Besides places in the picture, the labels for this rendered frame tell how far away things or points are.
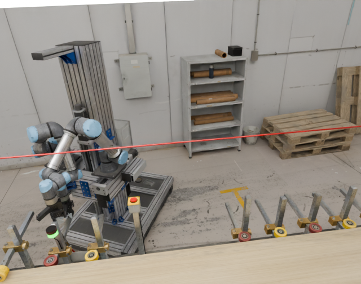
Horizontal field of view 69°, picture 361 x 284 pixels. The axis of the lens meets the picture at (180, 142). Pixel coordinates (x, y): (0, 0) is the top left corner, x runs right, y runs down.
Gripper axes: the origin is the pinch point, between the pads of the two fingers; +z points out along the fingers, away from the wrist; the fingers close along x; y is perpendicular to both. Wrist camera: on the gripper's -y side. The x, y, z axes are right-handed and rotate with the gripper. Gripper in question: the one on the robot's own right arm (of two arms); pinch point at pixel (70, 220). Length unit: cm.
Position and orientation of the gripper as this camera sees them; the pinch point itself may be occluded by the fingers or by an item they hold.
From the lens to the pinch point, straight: 228.5
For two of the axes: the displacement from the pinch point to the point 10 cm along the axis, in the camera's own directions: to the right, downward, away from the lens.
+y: -1.2, -4.8, 8.7
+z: 0.3, 8.7, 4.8
